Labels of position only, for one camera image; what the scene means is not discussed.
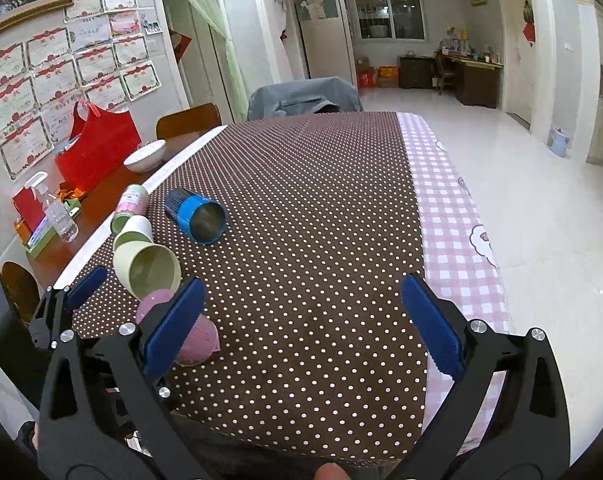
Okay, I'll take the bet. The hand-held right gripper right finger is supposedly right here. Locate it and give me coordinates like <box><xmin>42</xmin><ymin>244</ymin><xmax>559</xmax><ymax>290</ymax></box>
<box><xmin>396</xmin><ymin>273</ymin><xmax>569</xmax><ymax>480</ymax></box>

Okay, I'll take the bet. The red bag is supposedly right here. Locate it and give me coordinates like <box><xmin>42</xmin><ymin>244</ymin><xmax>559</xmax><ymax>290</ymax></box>
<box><xmin>55</xmin><ymin>100</ymin><xmax>142</xmax><ymax>191</ymax></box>

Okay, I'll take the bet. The cream cup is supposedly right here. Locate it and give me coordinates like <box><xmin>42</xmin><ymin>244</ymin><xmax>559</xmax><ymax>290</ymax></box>
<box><xmin>112</xmin><ymin>215</ymin><xmax>155</xmax><ymax>252</ymax></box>

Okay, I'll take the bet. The pink cup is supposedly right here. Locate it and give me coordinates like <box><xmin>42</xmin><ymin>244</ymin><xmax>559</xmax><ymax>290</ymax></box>
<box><xmin>136</xmin><ymin>287</ymin><xmax>221</xmax><ymax>367</ymax></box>

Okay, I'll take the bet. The red box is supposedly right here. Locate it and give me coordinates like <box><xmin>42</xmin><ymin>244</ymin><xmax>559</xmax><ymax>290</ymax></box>
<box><xmin>12</xmin><ymin>186</ymin><xmax>46</xmax><ymax>233</ymax></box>

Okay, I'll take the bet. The orange wrapper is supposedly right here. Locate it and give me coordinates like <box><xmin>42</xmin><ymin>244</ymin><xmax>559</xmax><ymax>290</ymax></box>
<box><xmin>56</xmin><ymin>185</ymin><xmax>85</xmax><ymax>206</ymax></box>

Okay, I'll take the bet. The dark desk chair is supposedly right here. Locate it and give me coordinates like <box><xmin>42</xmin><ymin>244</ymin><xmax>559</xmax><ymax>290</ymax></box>
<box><xmin>439</xmin><ymin>57</ymin><xmax>458</xmax><ymax>94</ymax></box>

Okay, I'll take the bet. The white bowl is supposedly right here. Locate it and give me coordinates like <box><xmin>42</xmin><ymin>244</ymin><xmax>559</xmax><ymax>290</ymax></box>
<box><xmin>124</xmin><ymin>141</ymin><xmax>166</xmax><ymax>173</ymax></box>

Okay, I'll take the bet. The wall of certificates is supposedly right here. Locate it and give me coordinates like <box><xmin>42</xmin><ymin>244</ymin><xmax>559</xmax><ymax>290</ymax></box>
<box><xmin>0</xmin><ymin>0</ymin><xmax>162</xmax><ymax>181</ymax></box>

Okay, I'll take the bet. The white door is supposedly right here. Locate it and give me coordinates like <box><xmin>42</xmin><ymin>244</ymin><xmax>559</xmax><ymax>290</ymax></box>
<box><xmin>499</xmin><ymin>0</ymin><xmax>535</xmax><ymax>126</ymax></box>

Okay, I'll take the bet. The red door decoration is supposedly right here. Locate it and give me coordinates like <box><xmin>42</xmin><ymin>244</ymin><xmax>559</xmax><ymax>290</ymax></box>
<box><xmin>170</xmin><ymin>30</ymin><xmax>190</xmax><ymax>63</ymax></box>

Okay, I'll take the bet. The light green cup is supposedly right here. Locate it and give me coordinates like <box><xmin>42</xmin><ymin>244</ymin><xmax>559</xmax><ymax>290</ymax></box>
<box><xmin>113</xmin><ymin>241</ymin><xmax>183</xmax><ymax>302</ymax></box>

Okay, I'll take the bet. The pink checkered tablecloth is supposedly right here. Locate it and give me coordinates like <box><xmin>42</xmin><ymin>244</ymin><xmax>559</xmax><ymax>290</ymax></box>
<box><xmin>396</xmin><ymin>111</ymin><xmax>515</xmax><ymax>456</ymax></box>

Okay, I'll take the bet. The blue trash bin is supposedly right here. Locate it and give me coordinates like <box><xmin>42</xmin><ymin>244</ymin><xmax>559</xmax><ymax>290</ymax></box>
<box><xmin>549</xmin><ymin>126</ymin><xmax>571</xmax><ymax>157</ymax></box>

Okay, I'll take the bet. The brown polka-dot tablecloth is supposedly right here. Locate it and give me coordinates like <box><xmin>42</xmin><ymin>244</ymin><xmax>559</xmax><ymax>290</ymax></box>
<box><xmin>46</xmin><ymin>110</ymin><xmax>429</xmax><ymax>461</ymax></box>

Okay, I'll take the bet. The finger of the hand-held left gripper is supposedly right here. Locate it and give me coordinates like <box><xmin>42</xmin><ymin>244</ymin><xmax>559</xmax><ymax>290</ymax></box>
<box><xmin>29</xmin><ymin>266</ymin><xmax>108</xmax><ymax>353</ymax></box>

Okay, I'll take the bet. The green tumbler with pink label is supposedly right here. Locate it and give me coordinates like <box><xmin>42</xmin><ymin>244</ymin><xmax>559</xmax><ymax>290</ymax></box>
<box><xmin>110</xmin><ymin>184</ymin><xmax>150</xmax><ymax>235</ymax></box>

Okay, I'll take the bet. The clear spray bottle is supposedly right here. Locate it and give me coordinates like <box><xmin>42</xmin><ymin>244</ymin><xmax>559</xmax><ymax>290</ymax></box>
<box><xmin>26</xmin><ymin>172</ymin><xmax>79</xmax><ymax>242</ymax></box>

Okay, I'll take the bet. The round wooden chair back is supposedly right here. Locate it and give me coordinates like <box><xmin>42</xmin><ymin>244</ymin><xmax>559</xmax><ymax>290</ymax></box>
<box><xmin>0</xmin><ymin>261</ymin><xmax>41</xmax><ymax>326</ymax></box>

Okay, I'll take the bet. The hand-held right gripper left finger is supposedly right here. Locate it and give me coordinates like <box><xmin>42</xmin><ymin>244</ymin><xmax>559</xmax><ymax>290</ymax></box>
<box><xmin>36</xmin><ymin>277</ymin><xmax>217</xmax><ymax>480</ymax></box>

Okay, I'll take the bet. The dark wooden desk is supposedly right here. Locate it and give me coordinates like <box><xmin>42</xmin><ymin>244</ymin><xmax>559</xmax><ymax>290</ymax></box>
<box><xmin>435</xmin><ymin>52</ymin><xmax>505</xmax><ymax>108</ymax></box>

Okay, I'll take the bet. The person's right hand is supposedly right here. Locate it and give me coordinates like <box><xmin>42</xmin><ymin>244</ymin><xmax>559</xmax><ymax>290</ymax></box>
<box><xmin>315</xmin><ymin>462</ymin><xmax>349</xmax><ymax>480</ymax></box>

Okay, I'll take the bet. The blue cup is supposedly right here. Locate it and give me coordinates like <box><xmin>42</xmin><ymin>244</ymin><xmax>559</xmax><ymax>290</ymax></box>
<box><xmin>164</xmin><ymin>187</ymin><xmax>228</xmax><ymax>246</ymax></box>

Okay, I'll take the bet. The red hanging ornament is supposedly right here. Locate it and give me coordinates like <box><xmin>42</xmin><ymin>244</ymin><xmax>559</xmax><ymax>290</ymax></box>
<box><xmin>522</xmin><ymin>0</ymin><xmax>537</xmax><ymax>43</ymax></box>

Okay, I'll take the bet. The green curtain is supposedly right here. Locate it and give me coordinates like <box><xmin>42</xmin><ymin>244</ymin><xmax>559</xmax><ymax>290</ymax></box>
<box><xmin>156</xmin><ymin>0</ymin><xmax>247</xmax><ymax>121</ymax></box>

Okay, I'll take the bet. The grey covered chair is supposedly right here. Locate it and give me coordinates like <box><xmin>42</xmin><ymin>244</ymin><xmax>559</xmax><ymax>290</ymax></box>
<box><xmin>246</xmin><ymin>76</ymin><xmax>365</xmax><ymax>122</ymax></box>

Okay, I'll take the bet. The dark cabinet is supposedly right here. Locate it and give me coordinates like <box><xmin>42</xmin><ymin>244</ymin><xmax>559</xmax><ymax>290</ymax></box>
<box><xmin>398</xmin><ymin>55</ymin><xmax>438</xmax><ymax>90</ymax></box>

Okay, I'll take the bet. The green packet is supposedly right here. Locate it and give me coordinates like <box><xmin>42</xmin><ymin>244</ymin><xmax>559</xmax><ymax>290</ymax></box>
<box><xmin>16</xmin><ymin>220</ymin><xmax>57</xmax><ymax>253</ymax></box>

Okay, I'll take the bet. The white refrigerator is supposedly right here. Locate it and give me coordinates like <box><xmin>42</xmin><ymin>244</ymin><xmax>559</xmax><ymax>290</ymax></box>
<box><xmin>296</xmin><ymin>0</ymin><xmax>357</xmax><ymax>91</ymax></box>

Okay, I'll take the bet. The window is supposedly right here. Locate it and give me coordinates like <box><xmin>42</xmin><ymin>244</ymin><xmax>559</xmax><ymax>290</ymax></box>
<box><xmin>352</xmin><ymin>0</ymin><xmax>427</xmax><ymax>41</ymax></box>

